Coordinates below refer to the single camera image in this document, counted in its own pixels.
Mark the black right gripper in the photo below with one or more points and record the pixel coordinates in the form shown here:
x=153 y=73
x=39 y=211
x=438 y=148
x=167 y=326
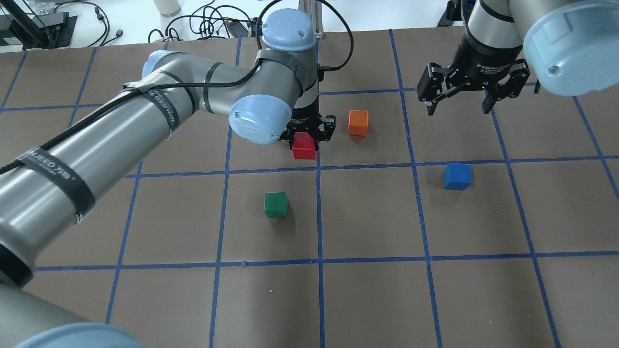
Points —
x=478 y=60

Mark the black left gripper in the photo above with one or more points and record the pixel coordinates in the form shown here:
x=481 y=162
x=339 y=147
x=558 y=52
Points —
x=306 y=118

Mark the red wooden block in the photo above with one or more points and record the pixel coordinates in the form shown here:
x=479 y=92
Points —
x=303 y=146

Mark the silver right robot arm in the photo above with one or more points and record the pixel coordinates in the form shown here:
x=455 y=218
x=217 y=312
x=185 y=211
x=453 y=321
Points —
x=571 y=45

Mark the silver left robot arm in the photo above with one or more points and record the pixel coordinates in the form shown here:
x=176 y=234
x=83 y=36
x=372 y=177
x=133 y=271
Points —
x=58 y=184

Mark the orange wooden block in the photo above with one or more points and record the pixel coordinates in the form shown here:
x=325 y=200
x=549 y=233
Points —
x=358 y=123

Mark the blue wooden block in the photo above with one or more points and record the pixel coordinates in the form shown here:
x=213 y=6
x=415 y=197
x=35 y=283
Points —
x=457 y=176

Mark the green wooden block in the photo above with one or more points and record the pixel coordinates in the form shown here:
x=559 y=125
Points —
x=276 y=204

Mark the black power adapter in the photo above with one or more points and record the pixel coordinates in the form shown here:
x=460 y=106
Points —
x=237 y=28

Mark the white cylindrical cup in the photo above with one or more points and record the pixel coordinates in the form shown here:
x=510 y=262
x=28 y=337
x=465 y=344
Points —
x=167 y=8

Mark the black monitor stand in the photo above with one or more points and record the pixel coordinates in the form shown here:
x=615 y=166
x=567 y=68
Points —
x=34 y=31

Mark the aluminium extrusion post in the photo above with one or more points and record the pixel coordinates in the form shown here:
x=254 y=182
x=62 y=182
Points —
x=314 y=9

